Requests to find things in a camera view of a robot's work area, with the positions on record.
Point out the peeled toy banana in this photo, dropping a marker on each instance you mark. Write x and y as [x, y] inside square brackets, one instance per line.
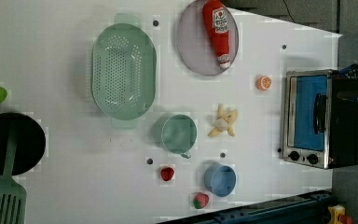
[224, 123]

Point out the black toaster oven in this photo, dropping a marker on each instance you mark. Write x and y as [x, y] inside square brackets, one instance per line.
[320, 120]

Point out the orange slice toy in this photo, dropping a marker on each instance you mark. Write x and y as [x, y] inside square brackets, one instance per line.
[263, 83]

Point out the yellow red toy block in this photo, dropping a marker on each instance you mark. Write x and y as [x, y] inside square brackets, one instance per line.
[338, 215]

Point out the red plush ketchup bottle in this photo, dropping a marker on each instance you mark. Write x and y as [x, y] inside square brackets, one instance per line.
[216, 26]

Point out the grey round plate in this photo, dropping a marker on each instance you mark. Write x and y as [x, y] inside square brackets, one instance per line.
[194, 44]

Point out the blue cup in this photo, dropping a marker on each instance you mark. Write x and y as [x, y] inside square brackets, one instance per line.
[220, 179]

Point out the green mug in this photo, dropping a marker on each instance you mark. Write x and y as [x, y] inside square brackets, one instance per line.
[176, 134]

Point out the pink green toy strawberry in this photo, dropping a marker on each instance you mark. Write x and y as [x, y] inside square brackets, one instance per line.
[200, 200]

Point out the red toy strawberry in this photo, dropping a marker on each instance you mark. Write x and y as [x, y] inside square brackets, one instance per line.
[167, 173]

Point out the green plastic colander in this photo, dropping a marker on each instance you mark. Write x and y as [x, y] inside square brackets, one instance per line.
[124, 67]

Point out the black frying pan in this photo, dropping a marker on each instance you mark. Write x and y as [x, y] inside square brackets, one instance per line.
[31, 142]

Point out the green slotted spatula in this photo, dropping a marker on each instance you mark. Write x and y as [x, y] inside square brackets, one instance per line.
[12, 194]

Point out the blue metal frame rail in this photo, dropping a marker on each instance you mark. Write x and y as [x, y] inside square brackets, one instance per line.
[307, 208]

